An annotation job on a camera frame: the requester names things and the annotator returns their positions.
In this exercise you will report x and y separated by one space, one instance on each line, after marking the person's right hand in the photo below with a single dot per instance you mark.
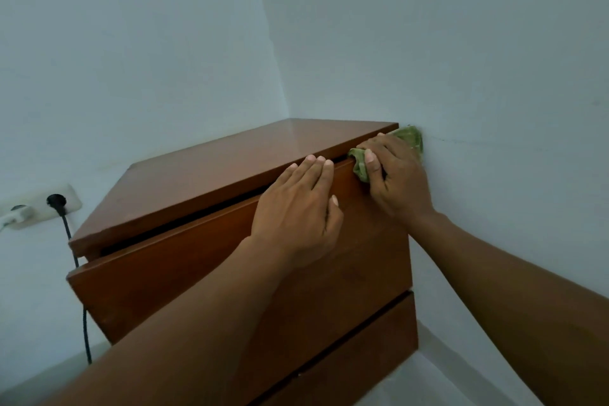
402 182

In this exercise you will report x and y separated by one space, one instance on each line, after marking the person's left hand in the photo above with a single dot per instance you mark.
295 220

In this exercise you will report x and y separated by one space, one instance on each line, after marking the green striped cleaning cloth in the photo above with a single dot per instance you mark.
359 168

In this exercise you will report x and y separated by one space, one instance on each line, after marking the person's right forearm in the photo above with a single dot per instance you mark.
523 315

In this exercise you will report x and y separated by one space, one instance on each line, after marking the brown wooden drawer cabinet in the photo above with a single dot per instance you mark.
214 172

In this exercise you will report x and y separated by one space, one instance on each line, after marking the brown wooden drawer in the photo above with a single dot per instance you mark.
371 339

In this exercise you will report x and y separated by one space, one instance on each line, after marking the white charger adapter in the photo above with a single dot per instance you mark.
16 215

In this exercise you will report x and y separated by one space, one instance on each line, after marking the white wall socket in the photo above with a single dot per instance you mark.
71 203

